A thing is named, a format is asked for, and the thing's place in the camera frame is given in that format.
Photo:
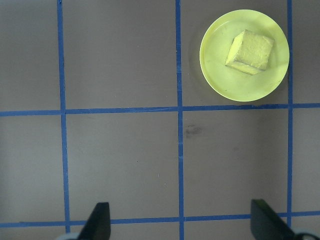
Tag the yellow plastic plate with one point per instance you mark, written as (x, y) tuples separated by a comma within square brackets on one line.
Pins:
[(217, 75)]

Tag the yellow foam block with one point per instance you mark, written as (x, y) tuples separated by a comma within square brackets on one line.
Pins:
[(252, 50)]

